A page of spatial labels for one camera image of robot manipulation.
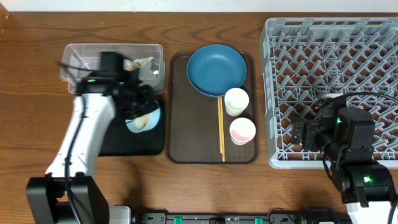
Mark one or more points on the dark blue plate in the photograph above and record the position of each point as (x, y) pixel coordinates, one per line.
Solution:
(214, 69)

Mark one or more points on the wooden chopstick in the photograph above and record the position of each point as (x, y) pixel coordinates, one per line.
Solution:
(220, 123)
(223, 154)

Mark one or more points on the black plastic bin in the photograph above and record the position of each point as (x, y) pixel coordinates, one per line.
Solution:
(120, 141)

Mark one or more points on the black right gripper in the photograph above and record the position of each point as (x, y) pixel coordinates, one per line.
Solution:
(311, 127)

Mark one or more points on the light blue bowl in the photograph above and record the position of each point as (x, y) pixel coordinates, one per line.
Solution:
(154, 119)

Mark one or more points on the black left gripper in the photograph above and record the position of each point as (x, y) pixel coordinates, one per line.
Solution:
(138, 106)

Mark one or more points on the clear plastic bin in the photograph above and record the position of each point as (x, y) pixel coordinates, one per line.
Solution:
(85, 57)

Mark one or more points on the grey dishwasher rack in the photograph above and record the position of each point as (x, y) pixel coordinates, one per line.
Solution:
(305, 58)

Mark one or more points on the brown serving tray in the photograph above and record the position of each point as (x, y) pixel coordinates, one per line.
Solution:
(193, 124)

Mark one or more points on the wooden chopstick right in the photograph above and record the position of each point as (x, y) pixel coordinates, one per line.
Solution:
(223, 154)

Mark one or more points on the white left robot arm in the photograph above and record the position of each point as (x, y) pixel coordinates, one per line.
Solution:
(68, 193)

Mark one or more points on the white tissue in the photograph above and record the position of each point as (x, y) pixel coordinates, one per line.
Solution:
(149, 71)

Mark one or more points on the white cup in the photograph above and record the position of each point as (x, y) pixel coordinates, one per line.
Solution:
(236, 101)

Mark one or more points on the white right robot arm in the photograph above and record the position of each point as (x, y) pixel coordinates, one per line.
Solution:
(344, 136)

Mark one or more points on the pink cup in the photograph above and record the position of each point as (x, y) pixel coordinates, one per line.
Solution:
(242, 130)

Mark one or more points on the wooden chopstick left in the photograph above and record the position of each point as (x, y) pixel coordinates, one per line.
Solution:
(220, 123)

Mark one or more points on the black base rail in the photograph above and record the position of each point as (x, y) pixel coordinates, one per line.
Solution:
(321, 215)

